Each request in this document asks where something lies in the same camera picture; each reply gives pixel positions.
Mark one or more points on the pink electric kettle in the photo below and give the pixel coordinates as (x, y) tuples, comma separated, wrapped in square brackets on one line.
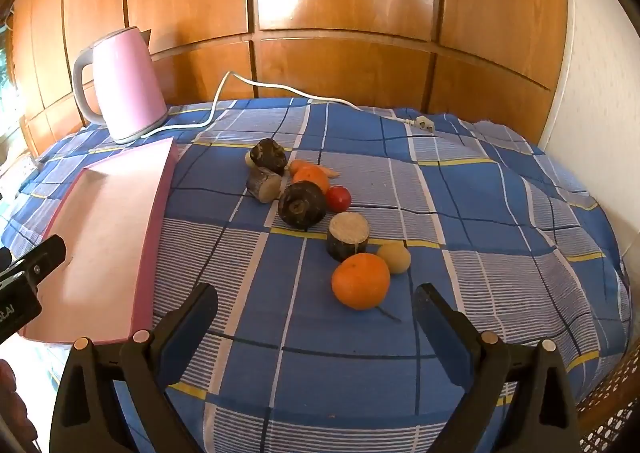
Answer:
[(130, 83)]

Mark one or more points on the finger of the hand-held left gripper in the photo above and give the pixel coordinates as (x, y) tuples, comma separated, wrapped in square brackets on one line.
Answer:
[(47, 253)]

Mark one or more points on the yellow-green jujube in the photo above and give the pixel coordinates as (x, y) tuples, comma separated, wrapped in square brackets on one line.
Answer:
[(396, 258)]

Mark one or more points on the person's left hand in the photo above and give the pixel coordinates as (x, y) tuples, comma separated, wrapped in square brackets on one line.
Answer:
[(12, 393)]

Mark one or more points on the dark brown round tuber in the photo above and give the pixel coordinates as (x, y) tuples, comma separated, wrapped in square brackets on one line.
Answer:
[(301, 204), (269, 154)]

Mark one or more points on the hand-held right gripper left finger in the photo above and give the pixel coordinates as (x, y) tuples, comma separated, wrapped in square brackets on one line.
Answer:
[(187, 338)]

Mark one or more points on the small brown fruit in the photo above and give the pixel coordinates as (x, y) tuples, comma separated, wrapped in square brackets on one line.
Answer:
[(249, 159)]

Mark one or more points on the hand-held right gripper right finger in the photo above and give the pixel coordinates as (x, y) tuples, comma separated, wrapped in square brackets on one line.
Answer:
[(445, 333)]

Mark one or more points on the small orange mandarin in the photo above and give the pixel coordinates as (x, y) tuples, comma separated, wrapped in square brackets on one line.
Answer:
[(311, 177)]

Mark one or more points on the blue checkered tablecloth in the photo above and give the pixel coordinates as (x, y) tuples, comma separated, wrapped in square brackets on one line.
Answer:
[(450, 193)]

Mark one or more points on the pink tray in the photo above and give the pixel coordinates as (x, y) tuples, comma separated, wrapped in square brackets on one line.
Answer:
[(100, 233)]

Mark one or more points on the small carrot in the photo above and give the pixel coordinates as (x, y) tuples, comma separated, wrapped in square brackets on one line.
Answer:
[(298, 165)]

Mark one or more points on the red cherry tomato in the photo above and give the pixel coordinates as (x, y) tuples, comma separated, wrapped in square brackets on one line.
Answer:
[(339, 199)]

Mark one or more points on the small wooden block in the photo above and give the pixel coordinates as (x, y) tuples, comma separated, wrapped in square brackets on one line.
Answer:
[(347, 233)]

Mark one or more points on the large orange mandarin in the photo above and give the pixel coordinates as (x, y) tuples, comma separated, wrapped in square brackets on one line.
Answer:
[(360, 280)]

